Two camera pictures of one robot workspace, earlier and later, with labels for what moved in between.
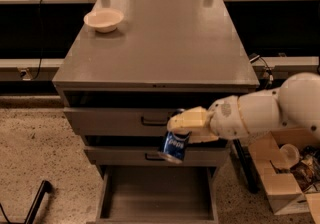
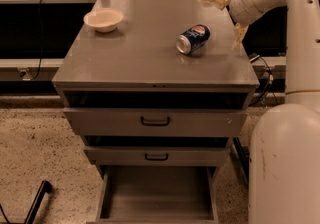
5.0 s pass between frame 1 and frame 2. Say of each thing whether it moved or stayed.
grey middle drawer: stayed
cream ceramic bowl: stayed
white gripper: moved
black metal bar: stayed
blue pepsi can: moved
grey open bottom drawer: stayed
